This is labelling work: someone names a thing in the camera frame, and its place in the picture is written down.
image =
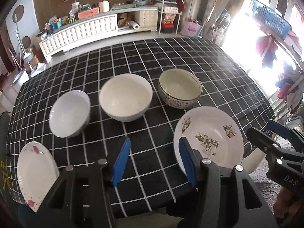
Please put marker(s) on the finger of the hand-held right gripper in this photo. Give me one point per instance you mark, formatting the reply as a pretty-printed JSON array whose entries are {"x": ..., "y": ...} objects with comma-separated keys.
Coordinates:
[
  {"x": 280, "y": 128},
  {"x": 261, "y": 141}
]

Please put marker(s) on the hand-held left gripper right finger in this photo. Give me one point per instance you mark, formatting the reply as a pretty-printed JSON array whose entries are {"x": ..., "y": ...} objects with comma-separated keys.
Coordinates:
[{"x": 187, "y": 163}]

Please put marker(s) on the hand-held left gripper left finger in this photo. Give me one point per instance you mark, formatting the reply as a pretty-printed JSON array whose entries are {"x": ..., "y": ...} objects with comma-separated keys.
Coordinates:
[{"x": 121, "y": 163}]

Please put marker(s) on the cartoon print white plate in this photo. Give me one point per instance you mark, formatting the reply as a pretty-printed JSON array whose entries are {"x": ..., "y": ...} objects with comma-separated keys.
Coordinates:
[{"x": 213, "y": 128}]

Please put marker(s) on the medium white bowl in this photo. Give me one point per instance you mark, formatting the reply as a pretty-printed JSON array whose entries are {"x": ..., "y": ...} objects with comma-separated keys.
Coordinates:
[{"x": 125, "y": 95}]

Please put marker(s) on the small white bowl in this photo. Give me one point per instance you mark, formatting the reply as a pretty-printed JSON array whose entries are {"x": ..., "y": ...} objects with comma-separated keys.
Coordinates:
[{"x": 68, "y": 114}]

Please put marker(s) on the patterned bowl with dark rim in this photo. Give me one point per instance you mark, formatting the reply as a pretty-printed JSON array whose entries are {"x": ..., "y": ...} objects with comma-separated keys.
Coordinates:
[{"x": 180, "y": 85}]

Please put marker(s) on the pink flower white plate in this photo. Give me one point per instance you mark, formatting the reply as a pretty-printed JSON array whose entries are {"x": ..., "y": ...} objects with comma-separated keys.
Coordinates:
[{"x": 35, "y": 171}]

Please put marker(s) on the grey patterned sofa cover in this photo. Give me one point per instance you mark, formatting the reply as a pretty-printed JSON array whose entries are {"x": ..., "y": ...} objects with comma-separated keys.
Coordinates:
[{"x": 263, "y": 190}]

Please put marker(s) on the red hanging garment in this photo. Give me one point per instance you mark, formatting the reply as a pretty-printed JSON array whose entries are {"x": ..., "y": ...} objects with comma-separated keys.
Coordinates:
[{"x": 267, "y": 49}]

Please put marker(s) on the black white checked tablecloth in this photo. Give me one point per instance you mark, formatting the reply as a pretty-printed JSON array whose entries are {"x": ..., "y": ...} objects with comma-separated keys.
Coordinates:
[{"x": 142, "y": 59}]

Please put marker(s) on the blue plastic basket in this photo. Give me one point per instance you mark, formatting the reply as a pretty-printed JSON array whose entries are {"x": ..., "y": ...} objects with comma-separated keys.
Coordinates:
[{"x": 270, "y": 19}]

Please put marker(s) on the dark cushion with yellow print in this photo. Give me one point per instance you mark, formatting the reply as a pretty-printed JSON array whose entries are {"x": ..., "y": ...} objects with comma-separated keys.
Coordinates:
[{"x": 4, "y": 171}]

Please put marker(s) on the white cardboard box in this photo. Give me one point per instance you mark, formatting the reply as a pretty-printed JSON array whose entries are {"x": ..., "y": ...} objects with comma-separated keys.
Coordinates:
[{"x": 38, "y": 68}]

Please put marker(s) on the pink bag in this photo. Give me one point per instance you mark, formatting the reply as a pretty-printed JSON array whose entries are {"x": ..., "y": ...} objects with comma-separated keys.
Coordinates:
[{"x": 190, "y": 28}]

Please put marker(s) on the white tv cabinet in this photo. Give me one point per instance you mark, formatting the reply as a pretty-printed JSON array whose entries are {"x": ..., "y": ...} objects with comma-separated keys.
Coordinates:
[{"x": 90, "y": 29}]

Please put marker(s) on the white paper roll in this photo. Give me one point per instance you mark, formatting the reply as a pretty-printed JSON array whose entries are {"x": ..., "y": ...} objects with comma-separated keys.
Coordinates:
[{"x": 135, "y": 26}]

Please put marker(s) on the pink box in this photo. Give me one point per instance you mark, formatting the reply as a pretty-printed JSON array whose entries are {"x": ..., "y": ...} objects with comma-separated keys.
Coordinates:
[{"x": 88, "y": 13}]

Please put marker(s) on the white metal shelf rack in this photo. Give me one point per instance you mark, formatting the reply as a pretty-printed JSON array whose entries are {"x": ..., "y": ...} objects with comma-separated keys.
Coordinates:
[{"x": 169, "y": 7}]

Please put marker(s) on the white floor stand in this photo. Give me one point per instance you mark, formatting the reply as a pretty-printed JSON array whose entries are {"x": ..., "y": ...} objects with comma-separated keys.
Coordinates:
[{"x": 19, "y": 38}]

